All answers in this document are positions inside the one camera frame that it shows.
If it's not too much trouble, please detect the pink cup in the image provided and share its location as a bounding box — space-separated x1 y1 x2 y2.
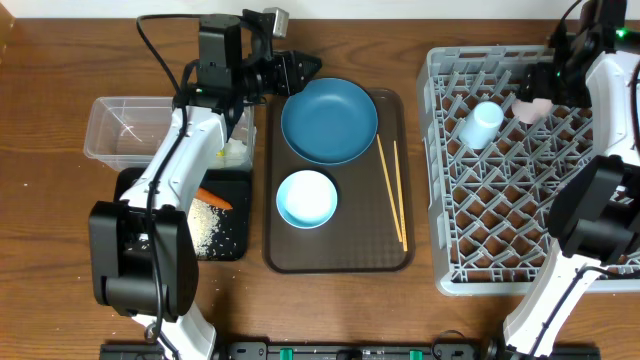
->
511 98 553 124

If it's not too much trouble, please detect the dark blue plate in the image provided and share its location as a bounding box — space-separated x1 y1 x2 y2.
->
281 78 379 165

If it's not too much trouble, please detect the light blue cup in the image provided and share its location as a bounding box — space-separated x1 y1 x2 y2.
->
458 101 504 150

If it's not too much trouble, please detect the wooden chopstick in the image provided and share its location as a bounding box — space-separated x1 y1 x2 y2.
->
393 140 408 252
376 134 403 243

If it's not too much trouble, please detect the light blue bowl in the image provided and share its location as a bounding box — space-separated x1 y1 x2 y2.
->
275 170 338 229

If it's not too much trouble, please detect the orange carrot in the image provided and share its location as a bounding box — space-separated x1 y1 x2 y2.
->
195 187 233 210

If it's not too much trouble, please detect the white rice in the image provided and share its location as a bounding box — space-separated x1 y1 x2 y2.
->
188 199 238 261

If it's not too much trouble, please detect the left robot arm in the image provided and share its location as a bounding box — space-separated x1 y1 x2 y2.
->
88 7 322 359

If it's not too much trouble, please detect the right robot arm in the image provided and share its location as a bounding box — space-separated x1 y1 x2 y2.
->
483 0 639 359

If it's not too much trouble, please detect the grey dishwasher rack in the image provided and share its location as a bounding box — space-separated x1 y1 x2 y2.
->
416 44 640 297

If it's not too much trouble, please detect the clear plastic bin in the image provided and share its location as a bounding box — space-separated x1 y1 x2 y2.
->
84 97 257 171

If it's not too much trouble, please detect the black plastic tray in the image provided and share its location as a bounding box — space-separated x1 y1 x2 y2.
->
88 168 251 271

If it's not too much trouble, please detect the brown serving tray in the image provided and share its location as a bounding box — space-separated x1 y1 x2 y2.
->
263 88 415 274

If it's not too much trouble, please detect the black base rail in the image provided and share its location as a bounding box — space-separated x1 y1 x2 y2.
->
99 342 602 360

